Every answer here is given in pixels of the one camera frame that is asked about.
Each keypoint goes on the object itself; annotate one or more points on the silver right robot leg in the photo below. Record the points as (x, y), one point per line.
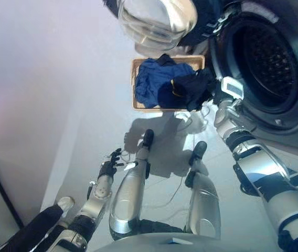
(204, 199)

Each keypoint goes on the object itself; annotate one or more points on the rectangular wicker laundry basket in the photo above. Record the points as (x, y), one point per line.
(136, 67)

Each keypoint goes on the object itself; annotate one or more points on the black sleeve with white cap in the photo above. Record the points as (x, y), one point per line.
(38, 223)

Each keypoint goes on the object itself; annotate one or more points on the silver robot leg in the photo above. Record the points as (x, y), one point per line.
(128, 194)
(204, 199)

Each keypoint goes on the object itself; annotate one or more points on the blue garment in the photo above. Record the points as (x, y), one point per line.
(151, 81)

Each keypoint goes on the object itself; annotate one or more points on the silver left robot leg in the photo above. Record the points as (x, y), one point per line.
(128, 194)

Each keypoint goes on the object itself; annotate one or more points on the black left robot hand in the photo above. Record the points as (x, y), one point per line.
(107, 169)

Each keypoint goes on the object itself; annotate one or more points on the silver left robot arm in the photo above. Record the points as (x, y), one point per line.
(96, 197)

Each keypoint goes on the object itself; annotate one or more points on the grey robot torso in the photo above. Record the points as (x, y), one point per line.
(151, 241)

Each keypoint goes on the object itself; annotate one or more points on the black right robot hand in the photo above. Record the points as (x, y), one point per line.
(231, 88)

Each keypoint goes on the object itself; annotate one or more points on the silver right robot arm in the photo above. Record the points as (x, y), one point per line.
(259, 162)

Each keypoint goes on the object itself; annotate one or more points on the round glass washing machine door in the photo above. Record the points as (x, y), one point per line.
(154, 21)

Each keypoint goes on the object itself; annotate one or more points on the dark navy garment yellow trim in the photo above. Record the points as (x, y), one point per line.
(188, 90)

